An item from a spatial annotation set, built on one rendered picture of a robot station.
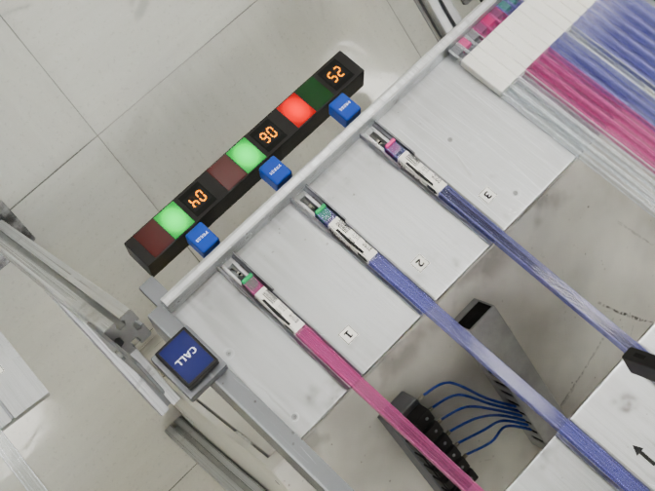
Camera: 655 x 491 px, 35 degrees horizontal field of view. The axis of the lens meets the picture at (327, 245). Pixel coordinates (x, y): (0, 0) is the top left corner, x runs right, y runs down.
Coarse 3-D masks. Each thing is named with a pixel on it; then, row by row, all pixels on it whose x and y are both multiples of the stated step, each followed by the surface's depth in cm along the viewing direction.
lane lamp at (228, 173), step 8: (224, 160) 115; (216, 168) 115; (224, 168) 115; (232, 168) 115; (240, 168) 115; (216, 176) 115; (224, 176) 115; (232, 176) 115; (240, 176) 115; (224, 184) 114; (232, 184) 114
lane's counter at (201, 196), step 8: (200, 184) 114; (192, 192) 114; (200, 192) 114; (208, 192) 114; (184, 200) 114; (192, 200) 114; (200, 200) 114; (208, 200) 114; (192, 208) 113; (200, 208) 113
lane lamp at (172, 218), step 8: (168, 208) 113; (176, 208) 113; (160, 216) 113; (168, 216) 113; (176, 216) 113; (184, 216) 113; (160, 224) 113; (168, 224) 112; (176, 224) 112; (184, 224) 112; (176, 232) 112
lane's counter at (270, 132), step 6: (264, 126) 117; (270, 126) 117; (276, 126) 117; (252, 132) 117; (258, 132) 117; (264, 132) 117; (270, 132) 117; (276, 132) 117; (282, 132) 117; (258, 138) 116; (264, 138) 116; (270, 138) 116; (276, 138) 116; (282, 138) 116; (264, 144) 116; (270, 144) 116; (276, 144) 116; (270, 150) 116
